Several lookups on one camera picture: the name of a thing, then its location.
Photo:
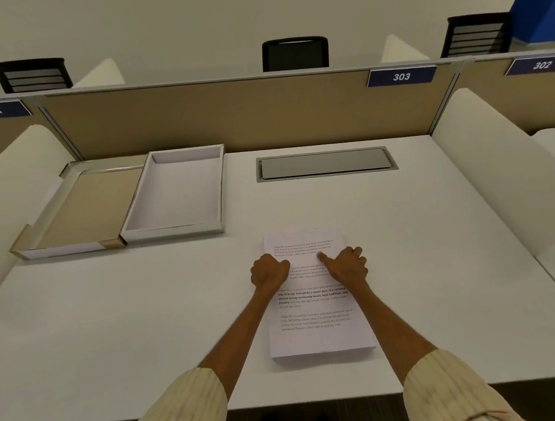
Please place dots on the person's left hand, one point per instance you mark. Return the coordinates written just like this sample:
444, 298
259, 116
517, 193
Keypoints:
268, 274

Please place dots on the person's right hand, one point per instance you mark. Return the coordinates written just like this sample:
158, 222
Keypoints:
350, 269

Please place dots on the person's left fingers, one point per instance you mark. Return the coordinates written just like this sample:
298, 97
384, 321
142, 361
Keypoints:
269, 263

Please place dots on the stack of printed white paper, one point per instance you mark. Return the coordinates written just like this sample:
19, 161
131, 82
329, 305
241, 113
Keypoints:
314, 331

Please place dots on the person's right forearm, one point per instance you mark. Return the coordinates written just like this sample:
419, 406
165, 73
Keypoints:
390, 326

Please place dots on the person's left forearm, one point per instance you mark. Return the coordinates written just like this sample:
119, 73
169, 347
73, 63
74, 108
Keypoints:
241, 336

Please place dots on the white cardboard box tray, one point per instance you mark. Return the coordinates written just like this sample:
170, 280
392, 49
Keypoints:
176, 193

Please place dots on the wide beige desk partition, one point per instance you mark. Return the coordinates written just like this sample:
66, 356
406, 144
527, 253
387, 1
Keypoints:
251, 112

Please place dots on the person's left cream striped sleeve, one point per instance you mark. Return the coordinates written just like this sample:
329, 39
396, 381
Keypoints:
182, 411

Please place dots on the person's cream striped sleeve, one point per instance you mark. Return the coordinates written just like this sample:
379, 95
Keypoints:
454, 395
182, 411

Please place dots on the beige cardboard box lid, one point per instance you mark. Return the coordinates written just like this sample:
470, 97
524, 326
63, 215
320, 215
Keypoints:
83, 209

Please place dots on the black mesh office chair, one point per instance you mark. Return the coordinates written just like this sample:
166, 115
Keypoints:
295, 55

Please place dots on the person's right cream striped sleeve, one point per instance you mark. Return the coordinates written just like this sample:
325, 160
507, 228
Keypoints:
454, 395

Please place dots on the white side divider panel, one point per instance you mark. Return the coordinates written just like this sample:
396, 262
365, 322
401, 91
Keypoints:
399, 51
102, 74
497, 169
11, 198

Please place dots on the black slatted office chair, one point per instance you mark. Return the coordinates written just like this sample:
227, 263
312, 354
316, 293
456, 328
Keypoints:
32, 63
477, 19

